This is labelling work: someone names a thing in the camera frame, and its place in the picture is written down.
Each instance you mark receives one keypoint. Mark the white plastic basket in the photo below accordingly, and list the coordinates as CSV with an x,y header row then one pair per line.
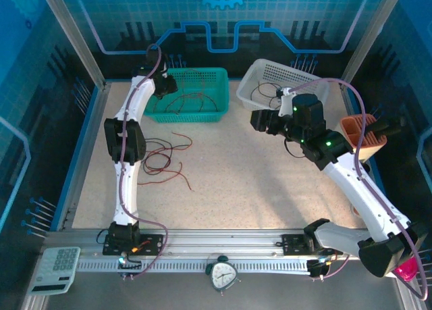
x,y
287,73

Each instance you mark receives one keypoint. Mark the white desk calculator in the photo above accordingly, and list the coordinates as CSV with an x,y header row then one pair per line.
x,y
54,273

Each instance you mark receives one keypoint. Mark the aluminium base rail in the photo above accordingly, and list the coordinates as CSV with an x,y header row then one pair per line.
x,y
219,239

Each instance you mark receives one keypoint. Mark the green plastic basket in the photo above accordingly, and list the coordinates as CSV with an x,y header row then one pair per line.
x,y
209,117

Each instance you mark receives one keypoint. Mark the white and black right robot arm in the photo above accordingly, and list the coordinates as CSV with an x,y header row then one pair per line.
x,y
357,188

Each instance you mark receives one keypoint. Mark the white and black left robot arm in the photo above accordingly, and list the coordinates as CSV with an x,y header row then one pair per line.
x,y
125,195

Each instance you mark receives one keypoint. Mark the pink emergency button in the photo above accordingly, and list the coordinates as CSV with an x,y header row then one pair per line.
x,y
406,273

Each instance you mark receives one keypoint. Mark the green triangular alarm clock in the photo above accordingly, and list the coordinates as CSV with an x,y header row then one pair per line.
x,y
222,276

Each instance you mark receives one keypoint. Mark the orange utensil holder block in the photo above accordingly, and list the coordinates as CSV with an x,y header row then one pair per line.
x,y
371,148

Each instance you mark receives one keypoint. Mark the aluminium frame post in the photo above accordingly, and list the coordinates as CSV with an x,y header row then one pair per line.
x,y
74,36
371,29

